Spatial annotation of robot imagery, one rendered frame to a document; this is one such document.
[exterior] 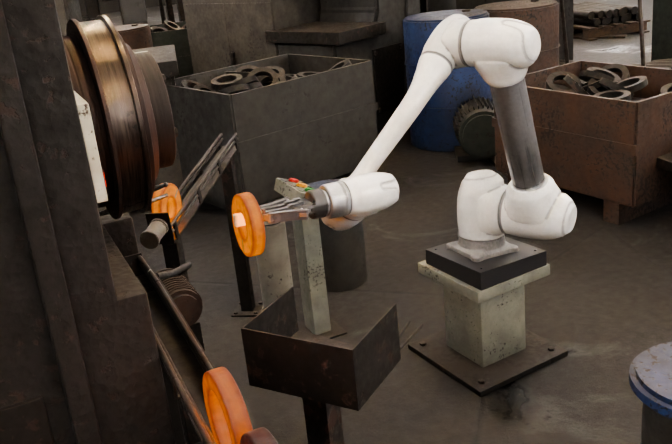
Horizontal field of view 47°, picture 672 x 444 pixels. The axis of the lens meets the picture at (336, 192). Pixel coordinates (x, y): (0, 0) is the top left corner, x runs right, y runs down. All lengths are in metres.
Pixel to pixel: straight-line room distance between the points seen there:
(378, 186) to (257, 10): 4.01
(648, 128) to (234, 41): 3.41
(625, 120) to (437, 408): 1.79
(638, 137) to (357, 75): 1.65
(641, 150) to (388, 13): 2.52
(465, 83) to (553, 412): 3.00
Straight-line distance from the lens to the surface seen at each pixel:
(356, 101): 4.56
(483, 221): 2.56
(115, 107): 1.67
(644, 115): 3.80
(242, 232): 1.91
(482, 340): 2.69
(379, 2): 5.66
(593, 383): 2.73
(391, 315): 1.64
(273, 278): 2.81
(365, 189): 1.95
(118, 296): 1.51
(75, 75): 1.72
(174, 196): 2.51
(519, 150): 2.35
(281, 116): 4.22
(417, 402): 2.62
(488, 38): 2.17
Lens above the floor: 1.48
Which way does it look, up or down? 19 degrees down
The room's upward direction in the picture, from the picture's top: 6 degrees counter-clockwise
